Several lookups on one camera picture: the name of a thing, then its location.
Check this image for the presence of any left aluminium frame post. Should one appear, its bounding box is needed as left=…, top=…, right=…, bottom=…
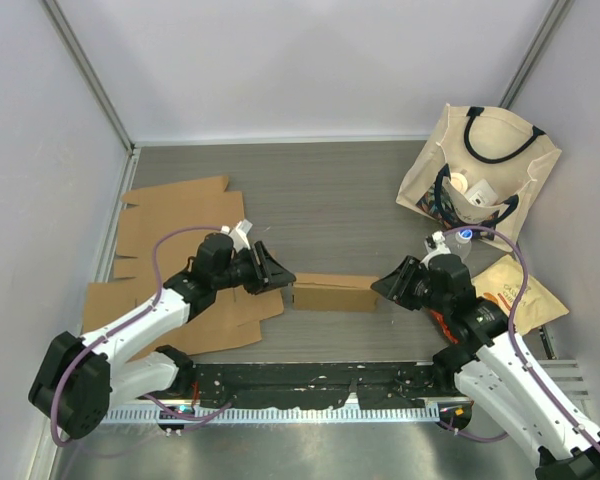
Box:
left=39, top=0, right=134, bottom=154

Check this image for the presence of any beige canvas tote bag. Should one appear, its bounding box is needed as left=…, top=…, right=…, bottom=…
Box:
left=396, top=104, right=561, bottom=242

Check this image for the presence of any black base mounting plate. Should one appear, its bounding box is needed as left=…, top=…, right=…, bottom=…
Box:
left=193, top=362, right=461, bottom=410

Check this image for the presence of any round beige lid in bag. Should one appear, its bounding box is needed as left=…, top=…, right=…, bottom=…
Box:
left=450, top=171, right=469, bottom=194

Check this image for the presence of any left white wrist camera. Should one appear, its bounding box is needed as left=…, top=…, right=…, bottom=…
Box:
left=221, top=219, right=253, bottom=253

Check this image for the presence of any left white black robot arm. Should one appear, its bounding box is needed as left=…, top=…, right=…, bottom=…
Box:
left=28, top=222, right=296, bottom=447

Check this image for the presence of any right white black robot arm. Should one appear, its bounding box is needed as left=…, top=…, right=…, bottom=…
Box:
left=371, top=254, right=600, bottom=479

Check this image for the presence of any purple cable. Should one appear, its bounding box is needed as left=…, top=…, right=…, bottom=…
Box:
left=49, top=225, right=234, bottom=459
left=439, top=225, right=600, bottom=471

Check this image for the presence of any flat brown cardboard sheets stack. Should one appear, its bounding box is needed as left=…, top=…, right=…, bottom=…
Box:
left=83, top=175, right=284, bottom=355

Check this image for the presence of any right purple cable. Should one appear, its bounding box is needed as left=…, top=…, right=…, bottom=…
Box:
left=439, top=225, right=600, bottom=471

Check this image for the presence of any white slotted cable duct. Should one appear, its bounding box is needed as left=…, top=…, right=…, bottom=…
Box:
left=102, top=402, right=440, bottom=427

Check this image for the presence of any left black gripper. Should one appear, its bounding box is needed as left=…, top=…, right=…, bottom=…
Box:
left=213, top=241, right=295, bottom=294

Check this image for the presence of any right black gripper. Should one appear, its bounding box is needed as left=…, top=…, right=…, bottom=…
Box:
left=371, top=255, right=450, bottom=314

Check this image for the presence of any aluminium frame post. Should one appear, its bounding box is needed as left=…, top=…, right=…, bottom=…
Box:
left=39, top=0, right=134, bottom=154
left=498, top=0, right=575, bottom=109

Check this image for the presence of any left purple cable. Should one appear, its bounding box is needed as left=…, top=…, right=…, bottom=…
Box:
left=49, top=225, right=234, bottom=459

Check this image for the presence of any brown cardboard box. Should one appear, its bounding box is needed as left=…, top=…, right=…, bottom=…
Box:
left=292, top=273, right=378, bottom=313

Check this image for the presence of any right aluminium frame post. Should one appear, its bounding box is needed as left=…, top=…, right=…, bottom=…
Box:
left=498, top=0, right=575, bottom=109

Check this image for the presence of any clear plastic water bottle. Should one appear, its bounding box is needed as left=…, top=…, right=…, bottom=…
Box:
left=445, top=229, right=473, bottom=261

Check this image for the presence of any white box in bag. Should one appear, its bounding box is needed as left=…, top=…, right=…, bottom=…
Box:
left=465, top=179, right=498, bottom=207

